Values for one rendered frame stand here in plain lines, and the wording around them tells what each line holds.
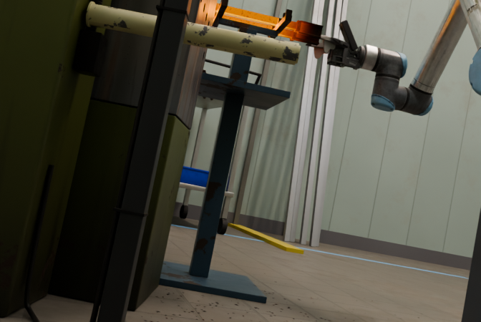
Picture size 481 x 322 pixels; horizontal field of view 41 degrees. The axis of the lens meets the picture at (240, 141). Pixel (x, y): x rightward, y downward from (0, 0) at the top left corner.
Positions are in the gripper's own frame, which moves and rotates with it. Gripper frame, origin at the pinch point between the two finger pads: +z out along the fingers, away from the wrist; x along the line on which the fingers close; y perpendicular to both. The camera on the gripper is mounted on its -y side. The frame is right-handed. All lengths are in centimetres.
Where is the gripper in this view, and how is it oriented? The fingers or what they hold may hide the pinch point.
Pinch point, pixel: (310, 38)
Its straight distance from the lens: 238.0
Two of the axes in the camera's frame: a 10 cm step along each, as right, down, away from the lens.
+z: -9.7, -2.0, -1.2
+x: -1.3, 0.5, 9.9
